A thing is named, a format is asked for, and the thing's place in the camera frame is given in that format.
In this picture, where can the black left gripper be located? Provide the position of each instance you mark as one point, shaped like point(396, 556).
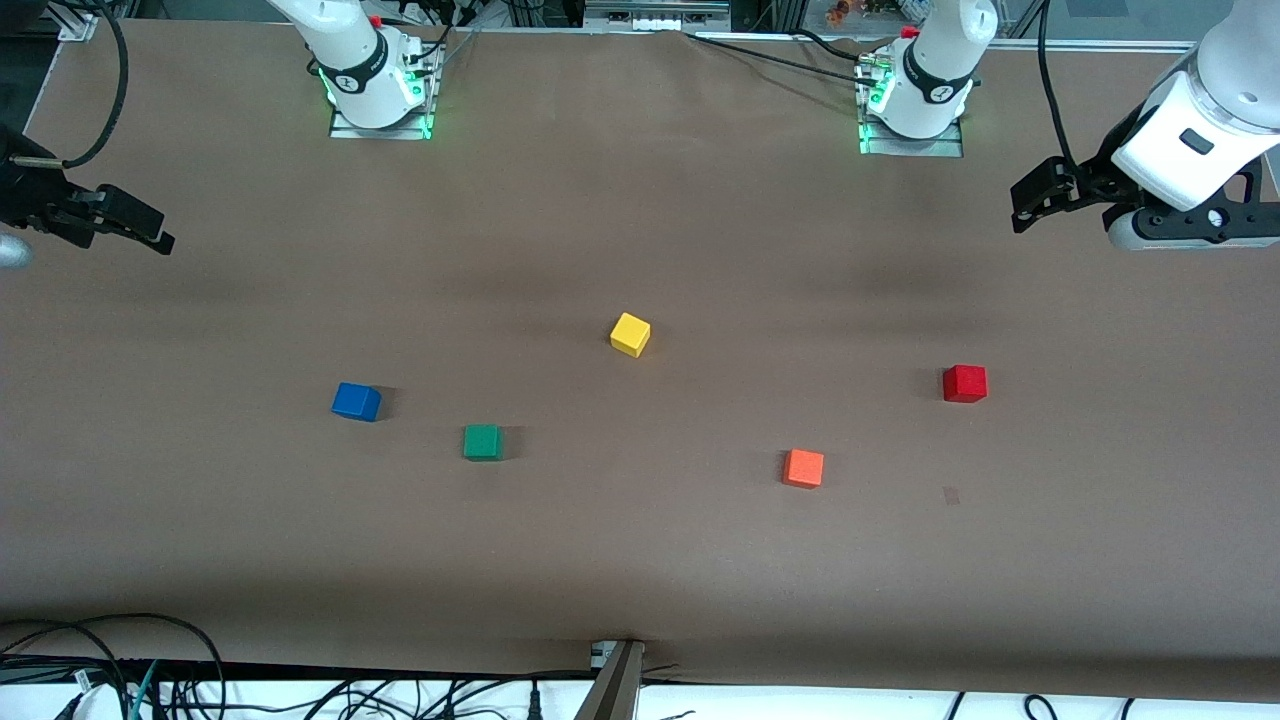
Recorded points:
point(1097, 179)

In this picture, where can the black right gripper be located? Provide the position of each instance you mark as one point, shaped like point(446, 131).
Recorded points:
point(22, 192)

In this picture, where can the red wooden block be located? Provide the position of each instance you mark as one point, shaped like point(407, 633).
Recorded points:
point(964, 384)

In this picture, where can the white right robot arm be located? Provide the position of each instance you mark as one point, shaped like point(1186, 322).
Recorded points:
point(350, 60)

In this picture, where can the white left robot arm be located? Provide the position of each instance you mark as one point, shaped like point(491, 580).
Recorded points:
point(935, 60)

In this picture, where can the blue wooden block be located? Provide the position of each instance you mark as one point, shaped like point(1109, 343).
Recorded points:
point(355, 402)

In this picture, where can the orange wooden block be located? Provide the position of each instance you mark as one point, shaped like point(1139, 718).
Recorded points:
point(803, 468)

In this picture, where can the green wooden block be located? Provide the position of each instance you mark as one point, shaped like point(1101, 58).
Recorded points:
point(482, 442)

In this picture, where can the yellow wooden block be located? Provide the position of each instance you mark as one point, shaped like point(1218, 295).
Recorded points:
point(630, 334)

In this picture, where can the brown table cover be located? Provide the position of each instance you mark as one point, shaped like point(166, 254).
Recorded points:
point(640, 200)

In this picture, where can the white terminal strip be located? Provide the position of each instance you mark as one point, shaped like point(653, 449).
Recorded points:
point(655, 14)

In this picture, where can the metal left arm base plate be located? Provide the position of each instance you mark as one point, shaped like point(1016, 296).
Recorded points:
point(945, 148)

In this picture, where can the aluminium frame rail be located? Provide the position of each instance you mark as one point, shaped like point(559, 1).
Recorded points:
point(1120, 44)

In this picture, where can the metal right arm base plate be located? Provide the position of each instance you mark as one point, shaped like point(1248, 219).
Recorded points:
point(345, 130)

